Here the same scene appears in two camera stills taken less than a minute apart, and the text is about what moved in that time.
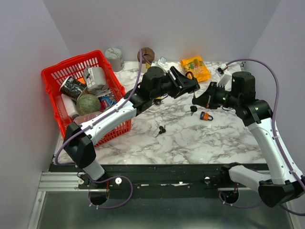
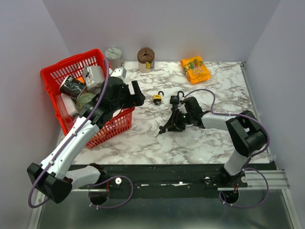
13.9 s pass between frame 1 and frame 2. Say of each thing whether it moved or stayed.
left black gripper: moved
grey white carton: stayed
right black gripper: moved
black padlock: moved
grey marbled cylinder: stayed
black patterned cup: stayed
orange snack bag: stayed
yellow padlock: stayed
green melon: stayed
